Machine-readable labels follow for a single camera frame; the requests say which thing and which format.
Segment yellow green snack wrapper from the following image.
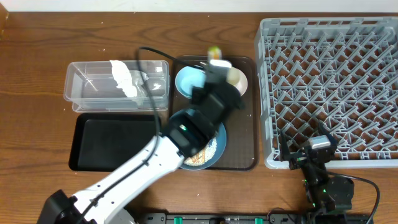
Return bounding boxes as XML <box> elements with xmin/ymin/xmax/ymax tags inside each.
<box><xmin>207</xmin><ymin>46</ymin><xmax>222</xmax><ymax>60</ymax></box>

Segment white napkin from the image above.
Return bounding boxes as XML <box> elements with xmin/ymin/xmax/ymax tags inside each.
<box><xmin>110</xmin><ymin>60</ymin><xmax>148</xmax><ymax>106</ymax></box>

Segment wooden chopstick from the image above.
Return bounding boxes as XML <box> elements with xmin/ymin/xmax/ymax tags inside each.
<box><xmin>186</xmin><ymin>152</ymin><xmax>203</xmax><ymax>166</ymax></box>
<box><xmin>199</xmin><ymin>146</ymin><xmax>213</xmax><ymax>164</ymax></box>

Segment white cup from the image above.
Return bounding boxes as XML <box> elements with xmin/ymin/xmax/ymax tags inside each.
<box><xmin>226</xmin><ymin>67</ymin><xmax>240</xmax><ymax>86</ymax></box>

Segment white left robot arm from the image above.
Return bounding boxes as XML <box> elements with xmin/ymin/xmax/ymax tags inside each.
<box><xmin>37</xmin><ymin>59</ymin><xmax>243</xmax><ymax>223</ymax></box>

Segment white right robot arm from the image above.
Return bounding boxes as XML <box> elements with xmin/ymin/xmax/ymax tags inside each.
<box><xmin>280</xmin><ymin>124</ymin><xmax>354</xmax><ymax>223</ymax></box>

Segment grey dishwasher rack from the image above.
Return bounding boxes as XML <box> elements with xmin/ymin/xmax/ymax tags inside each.
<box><xmin>254</xmin><ymin>17</ymin><xmax>397</xmax><ymax>169</ymax></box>

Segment clear plastic waste bin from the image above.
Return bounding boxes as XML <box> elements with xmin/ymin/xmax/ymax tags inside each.
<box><xmin>63</xmin><ymin>60</ymin><xmax>170</xmax><ymax>112</ymax></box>

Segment large blue plate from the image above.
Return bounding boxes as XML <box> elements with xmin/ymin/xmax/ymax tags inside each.
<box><xmin>180</xmin><ymin>123</ymin><xmax>227</xmax><ymax>170</ymax></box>

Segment white rice leftovers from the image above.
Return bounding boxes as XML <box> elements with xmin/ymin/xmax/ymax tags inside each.
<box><xmin>184</xmin><ymin>138</ymin><xmax>217</xmax><ymax>167</ymax></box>

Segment light blue bowl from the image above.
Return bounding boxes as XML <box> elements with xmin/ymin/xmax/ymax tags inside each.
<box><xmin>175</xmin><ymin>67</ymin><xmax>206</xmax><ymax>98</ymax></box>

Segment brown serving tray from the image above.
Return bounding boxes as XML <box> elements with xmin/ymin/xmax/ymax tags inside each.
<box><xmin>169</xmin><ymin>55</ymin><xmax>259</xmax><ymax>170</ymax></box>

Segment black plastic tray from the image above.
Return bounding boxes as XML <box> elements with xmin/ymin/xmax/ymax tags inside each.
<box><xmin>68</xmin><ymin>113</ymin><xmax>160</xmax><ymax>172</ymax></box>

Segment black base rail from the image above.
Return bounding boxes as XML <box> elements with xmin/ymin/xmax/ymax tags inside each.
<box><xmin>136</xmin><ymin>213</ymin><xmax>369</xmax><ymax>224</ymax></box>

